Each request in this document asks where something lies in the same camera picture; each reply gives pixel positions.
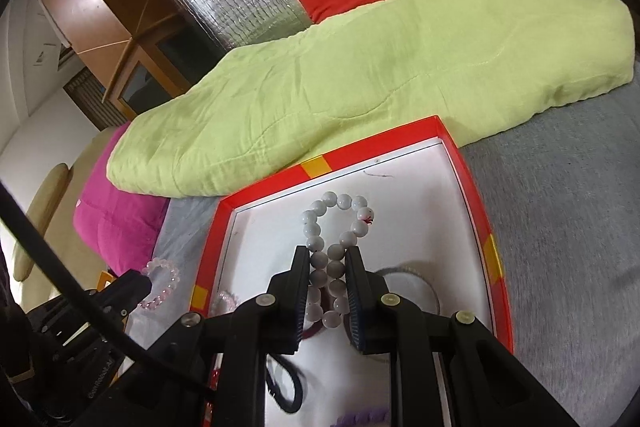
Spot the black cable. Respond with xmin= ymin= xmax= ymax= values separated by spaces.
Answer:
xmin=0 ymin=182 xmax=213 ymax=400

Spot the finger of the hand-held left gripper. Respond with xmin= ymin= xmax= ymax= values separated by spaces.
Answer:
xmin=105 ymin=271 xmax=153 ymax=308

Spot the light green quilt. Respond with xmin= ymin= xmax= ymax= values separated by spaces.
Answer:
xmin=107 ymin=0 xmax=636 ymax=198

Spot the purple bead bracelet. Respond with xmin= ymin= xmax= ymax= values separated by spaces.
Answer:
xmin=336 ymin=408 xmax=391 ymax=427

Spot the black hair tie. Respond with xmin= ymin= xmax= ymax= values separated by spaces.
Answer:
xmin=265 ymin=352 xmax=306 ymax=413

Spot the red cardboard box white inside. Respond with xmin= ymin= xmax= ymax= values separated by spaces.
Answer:
xmin=189 ymin=116 xmax=516 ymax=427

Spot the magenta pillow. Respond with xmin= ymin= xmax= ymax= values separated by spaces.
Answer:
xmin=73 ymin=127 xmax=171 ymax=275

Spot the dark cloth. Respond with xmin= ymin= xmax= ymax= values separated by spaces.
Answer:
xmin=0 ymin=247 xmax=31 ymax=427

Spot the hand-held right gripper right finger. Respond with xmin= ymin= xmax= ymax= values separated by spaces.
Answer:
xmin=345 ymin=247 xmax=581 ymax=427

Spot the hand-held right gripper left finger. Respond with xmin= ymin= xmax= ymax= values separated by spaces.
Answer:
xmin=120 ymin=246 xmax=312 ymax=427

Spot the white bead bracelet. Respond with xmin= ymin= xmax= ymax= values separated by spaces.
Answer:
xmin=301 ymin=191 xmax=376 ymax=328

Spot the pale pink bead bracelet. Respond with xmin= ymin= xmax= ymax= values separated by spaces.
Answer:
xmin=210 ymin=289 xmax=241 ymax=315

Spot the dark slatted grille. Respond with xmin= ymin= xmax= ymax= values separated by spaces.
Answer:
xmin=65 ymin=74 xmax=131 ymax=130

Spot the grey bed sheet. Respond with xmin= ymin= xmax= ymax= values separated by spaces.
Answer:
xmin=107 ymin=57 xmax=640 ymax=427

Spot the silver bangle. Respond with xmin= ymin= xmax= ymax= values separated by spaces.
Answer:
xmin=375 ymin=263 xmax=443 ymax=315

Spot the beige padded bed frame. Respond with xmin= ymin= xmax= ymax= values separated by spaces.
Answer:
xmin=0 ymin=137 xmax=126 ymax=308

